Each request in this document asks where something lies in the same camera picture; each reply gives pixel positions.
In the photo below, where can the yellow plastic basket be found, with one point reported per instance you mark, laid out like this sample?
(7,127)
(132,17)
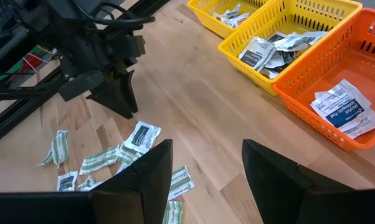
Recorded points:
(237,71)
(203,12)

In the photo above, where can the small white packet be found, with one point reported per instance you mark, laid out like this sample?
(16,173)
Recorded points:
(88,183)

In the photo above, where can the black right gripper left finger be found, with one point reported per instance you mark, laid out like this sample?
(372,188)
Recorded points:
(153,174)

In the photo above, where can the green striped bandage wrapper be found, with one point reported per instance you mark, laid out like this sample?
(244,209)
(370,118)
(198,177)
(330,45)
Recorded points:
(98,160)
(59,147)
(127,157)
(181,182)
(173,213)

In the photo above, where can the white packet red print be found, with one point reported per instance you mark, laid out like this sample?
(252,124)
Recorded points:
(228,12)
(237,21)

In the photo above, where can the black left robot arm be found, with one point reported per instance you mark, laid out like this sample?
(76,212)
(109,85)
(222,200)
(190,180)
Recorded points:
(19,31)

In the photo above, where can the white packet blue print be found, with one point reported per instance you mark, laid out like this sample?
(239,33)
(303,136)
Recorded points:
(346,109)

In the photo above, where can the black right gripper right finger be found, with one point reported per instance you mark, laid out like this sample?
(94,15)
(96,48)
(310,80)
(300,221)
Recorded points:
(274,180)

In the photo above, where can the white packet dark print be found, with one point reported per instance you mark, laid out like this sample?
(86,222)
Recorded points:
(281,59)
(256,54)
(67,181)
(143,137)
(276,36)
(295,42)

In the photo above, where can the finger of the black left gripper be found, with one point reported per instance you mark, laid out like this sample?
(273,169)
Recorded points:
(132,93)
(116,96)

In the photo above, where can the orange plastic basket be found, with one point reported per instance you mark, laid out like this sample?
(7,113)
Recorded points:
(299,102)

